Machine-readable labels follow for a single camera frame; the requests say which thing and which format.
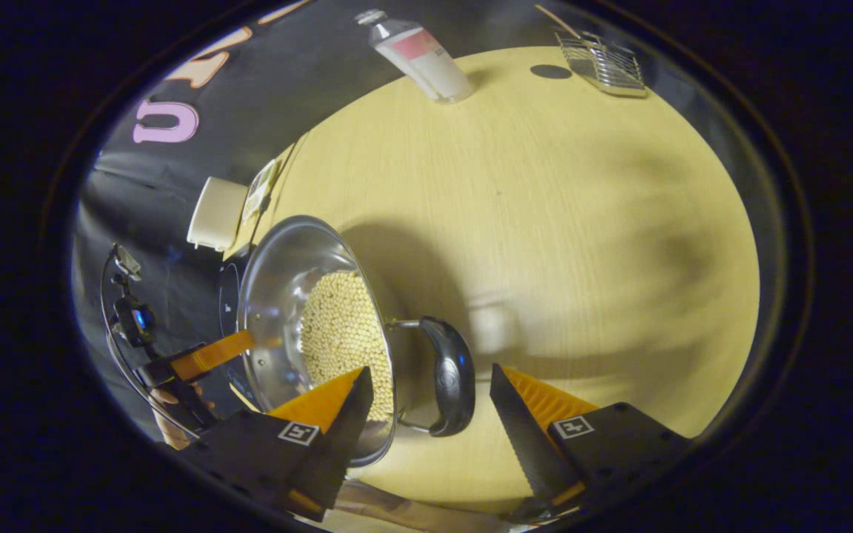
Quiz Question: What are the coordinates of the wooden stick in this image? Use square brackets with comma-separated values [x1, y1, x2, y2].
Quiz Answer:
[534, 4, 583, 39]

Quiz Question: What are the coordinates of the clear bottle with pink label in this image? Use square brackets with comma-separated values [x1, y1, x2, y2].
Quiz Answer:
[355, 9, 476, 104]

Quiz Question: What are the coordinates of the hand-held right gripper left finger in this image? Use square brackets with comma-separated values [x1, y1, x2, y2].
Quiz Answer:
[182, 366, 375, 519]

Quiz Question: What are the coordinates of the white divided dish of beans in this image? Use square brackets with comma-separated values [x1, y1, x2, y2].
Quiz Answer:
[241, 159, 283, 227]

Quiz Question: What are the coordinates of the clear glass cup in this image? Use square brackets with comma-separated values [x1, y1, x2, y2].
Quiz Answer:
[556, 30, 648, 98]

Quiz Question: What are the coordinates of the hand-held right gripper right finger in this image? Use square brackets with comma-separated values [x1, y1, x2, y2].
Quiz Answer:
[489, 363, 694, 519]

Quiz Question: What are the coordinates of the white toaster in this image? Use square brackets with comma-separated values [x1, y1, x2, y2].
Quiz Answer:
[187, 176, 250, 252]

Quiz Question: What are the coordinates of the steel pot with black handles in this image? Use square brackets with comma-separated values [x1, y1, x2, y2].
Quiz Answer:
[238, 215, 477, 469]

